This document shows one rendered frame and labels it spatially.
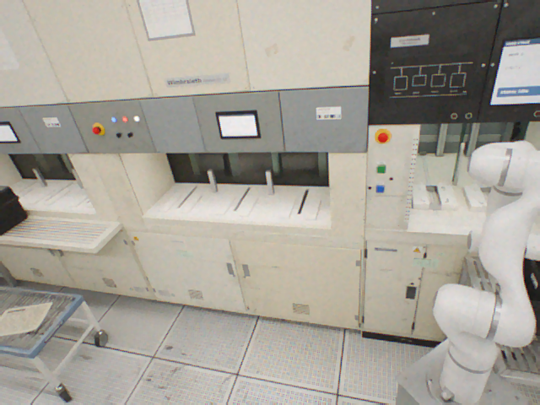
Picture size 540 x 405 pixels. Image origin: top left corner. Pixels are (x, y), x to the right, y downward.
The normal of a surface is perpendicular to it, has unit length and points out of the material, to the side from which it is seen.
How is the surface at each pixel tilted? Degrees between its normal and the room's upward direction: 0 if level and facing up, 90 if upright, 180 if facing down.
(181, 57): 90
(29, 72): 90
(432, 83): 90
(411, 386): 0
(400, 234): 90
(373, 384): 0
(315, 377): 0
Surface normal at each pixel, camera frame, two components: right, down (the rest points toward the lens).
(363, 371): -0.12, -0.83
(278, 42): -0.26, 0.55
